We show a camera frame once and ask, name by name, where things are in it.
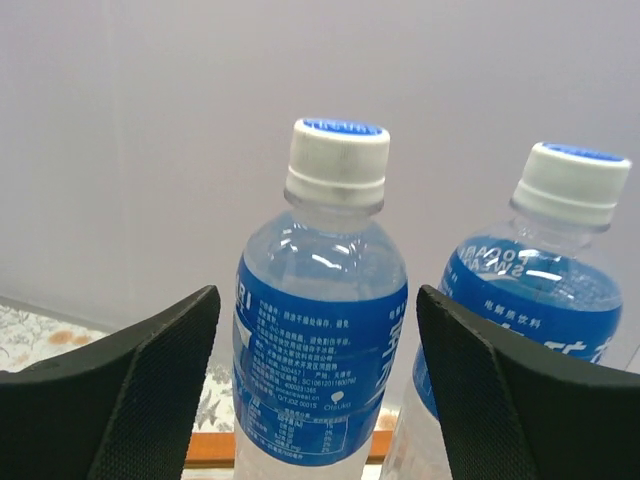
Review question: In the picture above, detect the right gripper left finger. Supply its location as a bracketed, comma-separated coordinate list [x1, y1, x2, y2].
[1, 285, 220, 479]

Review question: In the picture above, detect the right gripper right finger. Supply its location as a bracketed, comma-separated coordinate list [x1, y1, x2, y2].
[416, 285, 639, 479]

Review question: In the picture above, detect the orange three-tier glass shelf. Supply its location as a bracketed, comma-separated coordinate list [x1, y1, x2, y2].
[184, 432, 394, 469]

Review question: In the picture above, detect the floral patterned table mat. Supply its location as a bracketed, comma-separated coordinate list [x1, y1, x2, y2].
[0, 297, 401, 434]

